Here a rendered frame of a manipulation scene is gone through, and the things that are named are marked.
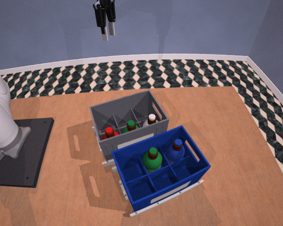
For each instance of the red bottle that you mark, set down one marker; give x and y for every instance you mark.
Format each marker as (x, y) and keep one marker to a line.
(109, 133)

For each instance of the green bottle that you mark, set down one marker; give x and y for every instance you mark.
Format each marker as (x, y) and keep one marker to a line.
(152, 160)
(131, 125)

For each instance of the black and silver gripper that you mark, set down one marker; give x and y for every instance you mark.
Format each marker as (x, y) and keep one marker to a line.
(102, 9)

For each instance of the grey divided crate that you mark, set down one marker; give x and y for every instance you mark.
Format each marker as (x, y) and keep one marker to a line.
(136, 107)

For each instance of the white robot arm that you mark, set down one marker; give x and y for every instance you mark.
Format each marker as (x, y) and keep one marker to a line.
(12, 136)

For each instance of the blue plastic bottle crate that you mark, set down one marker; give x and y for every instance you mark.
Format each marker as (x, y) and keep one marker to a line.
(145, 189)

